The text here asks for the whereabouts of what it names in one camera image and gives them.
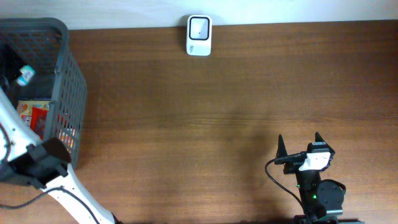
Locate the yellow chip bag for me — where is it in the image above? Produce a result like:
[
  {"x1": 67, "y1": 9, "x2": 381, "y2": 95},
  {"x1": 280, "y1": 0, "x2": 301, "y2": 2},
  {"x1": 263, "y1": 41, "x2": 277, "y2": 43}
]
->
[{"x1": 16, "y1": 100, "x2": 50, "y2": 126}]

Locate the teal tissue pack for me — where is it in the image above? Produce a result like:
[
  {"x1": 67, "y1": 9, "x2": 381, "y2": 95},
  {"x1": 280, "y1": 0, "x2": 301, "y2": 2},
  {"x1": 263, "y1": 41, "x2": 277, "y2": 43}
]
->
[{"x1": 16, "y1": 65, "x2": 35, "y2": 86}]

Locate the red snack packet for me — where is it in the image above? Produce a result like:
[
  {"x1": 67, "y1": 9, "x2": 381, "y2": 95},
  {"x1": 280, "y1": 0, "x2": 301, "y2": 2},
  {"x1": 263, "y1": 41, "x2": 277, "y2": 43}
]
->
[{"x1": 30, "y1": 107, "x2": 47, "y2": 139}]

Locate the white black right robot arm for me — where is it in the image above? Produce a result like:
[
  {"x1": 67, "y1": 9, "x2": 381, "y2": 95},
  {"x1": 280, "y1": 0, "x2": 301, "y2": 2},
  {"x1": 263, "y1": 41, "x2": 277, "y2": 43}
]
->
[{"x1": 274, "y1": 133, "x2": 346, "y2": 223}]

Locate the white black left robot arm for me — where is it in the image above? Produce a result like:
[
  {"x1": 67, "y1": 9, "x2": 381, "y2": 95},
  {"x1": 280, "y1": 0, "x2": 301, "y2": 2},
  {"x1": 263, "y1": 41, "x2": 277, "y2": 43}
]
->
[{"x1": 1, "y1": 91, "x2": 120, "y2": 223}]

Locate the white barcode scanner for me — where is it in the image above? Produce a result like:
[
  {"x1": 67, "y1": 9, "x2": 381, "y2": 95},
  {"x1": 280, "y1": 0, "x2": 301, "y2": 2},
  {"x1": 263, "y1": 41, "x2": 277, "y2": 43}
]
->
[{"x1": 186, "y1": 15, "x2": 213, "y2": 57}]

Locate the grey plastic mesh basket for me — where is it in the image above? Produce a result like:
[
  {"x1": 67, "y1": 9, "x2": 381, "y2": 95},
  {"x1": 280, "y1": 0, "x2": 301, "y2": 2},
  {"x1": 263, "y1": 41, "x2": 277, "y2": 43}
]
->
[{"x1": 1, "y1": 17, "x2": 87, "y2": 167}]

